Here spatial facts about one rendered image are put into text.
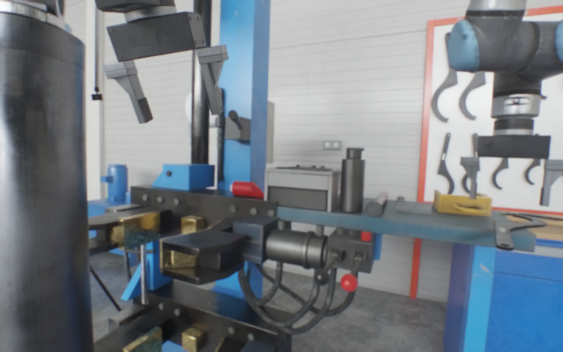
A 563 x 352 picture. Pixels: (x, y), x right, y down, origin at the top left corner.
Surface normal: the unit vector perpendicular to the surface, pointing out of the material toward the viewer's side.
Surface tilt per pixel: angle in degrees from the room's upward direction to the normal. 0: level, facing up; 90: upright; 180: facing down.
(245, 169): 90
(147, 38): 114
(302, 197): 90
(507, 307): 90
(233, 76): 90
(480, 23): 109
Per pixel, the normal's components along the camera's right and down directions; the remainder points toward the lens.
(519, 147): -0.61, 0.04
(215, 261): -0.40, 0.06
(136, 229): 0.92, 0.06
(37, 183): 0.77, 0.07
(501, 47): -0.14, 0.51
